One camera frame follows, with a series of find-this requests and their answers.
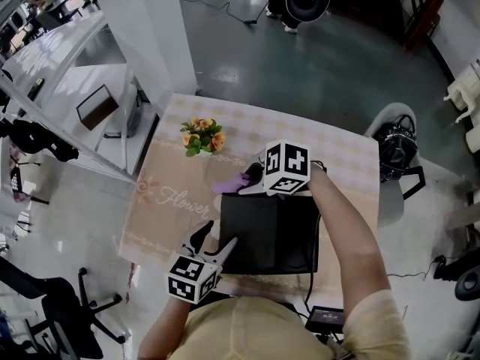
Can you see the group of black bags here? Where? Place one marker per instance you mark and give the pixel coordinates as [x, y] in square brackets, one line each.
[33, 137]

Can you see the white ornate dressing table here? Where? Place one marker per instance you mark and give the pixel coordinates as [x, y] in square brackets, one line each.
[465, 88]

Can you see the white metal shelf rack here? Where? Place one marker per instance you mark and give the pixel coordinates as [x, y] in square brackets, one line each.
[71, 84]

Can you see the potted orange flowers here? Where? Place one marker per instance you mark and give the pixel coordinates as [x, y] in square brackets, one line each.
[202, 135]

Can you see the black office chair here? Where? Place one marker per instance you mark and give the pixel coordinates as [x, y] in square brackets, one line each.
[63, 309]

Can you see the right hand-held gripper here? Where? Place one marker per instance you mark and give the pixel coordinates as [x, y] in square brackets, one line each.
[288, 163]

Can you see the table with checked beige tablecloth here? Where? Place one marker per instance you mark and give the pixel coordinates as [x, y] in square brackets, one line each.
[318, 133]

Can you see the person's left forearm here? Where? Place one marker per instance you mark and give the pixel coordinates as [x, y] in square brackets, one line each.
[165, 324]

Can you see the grey desk with shelf unit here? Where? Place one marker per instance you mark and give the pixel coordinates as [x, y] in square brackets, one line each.
[465, 216]

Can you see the black handheld device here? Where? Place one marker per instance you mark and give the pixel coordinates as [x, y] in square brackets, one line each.
[36, 88]

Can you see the person's cream knit top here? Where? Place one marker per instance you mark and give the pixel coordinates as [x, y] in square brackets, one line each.
[255, 332]

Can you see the black handbag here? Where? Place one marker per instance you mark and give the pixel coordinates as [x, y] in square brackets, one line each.
[397, 148]

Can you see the black tray box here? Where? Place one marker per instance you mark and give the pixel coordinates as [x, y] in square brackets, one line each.
[262, 234]

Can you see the grey chair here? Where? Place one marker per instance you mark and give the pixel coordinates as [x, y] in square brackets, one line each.
[390, 208]

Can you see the dark wooden staircase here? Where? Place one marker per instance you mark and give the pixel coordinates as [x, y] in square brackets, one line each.
[423, 17]

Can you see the person's right forearm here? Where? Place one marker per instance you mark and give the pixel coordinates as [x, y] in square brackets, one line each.
[348, 246]

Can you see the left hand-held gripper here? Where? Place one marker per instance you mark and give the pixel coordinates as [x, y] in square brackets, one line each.
[191, 279]

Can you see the purple cloth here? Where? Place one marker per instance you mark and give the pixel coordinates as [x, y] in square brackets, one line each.
[228, 184]

